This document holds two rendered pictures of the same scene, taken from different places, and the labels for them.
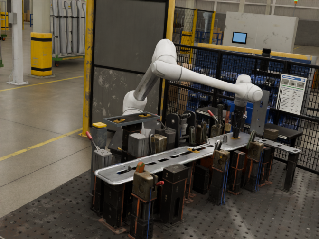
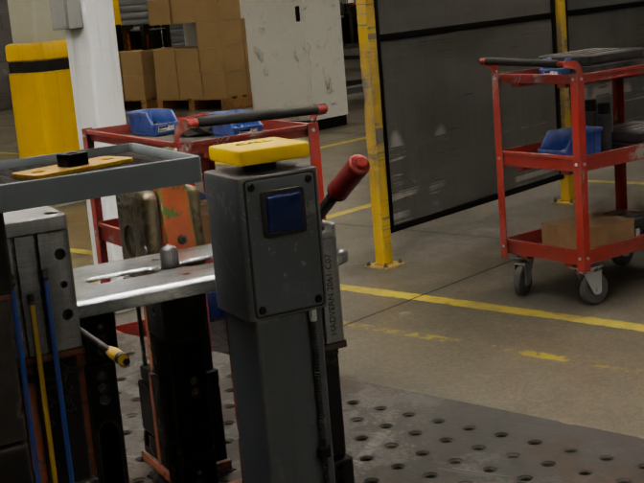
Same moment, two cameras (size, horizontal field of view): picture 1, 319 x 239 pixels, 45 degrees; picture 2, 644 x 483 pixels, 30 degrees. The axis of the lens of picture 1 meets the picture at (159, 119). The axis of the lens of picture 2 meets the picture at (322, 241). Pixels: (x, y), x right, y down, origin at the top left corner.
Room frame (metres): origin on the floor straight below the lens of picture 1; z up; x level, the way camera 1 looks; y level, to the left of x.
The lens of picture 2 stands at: (3.01, 0.69, 1.27)
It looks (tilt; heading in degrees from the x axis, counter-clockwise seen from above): 12 degrees down; 199
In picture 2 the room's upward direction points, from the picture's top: 5 degrees counter-clockwise
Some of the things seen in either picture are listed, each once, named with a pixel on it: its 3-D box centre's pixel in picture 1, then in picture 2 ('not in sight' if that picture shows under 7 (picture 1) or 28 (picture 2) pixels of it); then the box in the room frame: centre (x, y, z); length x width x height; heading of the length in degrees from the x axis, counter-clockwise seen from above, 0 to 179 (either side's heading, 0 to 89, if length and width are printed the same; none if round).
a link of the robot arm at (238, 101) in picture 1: (240, 101); not in sight; (2.61, -0.55, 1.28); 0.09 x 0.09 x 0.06
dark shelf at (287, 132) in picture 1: (244, 121); not in sight; (3.06, -0.71, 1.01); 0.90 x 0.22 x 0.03; 46
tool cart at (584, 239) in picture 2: not in sight; (596, 169); (-1.89, 0.21, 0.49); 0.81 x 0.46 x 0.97; 144
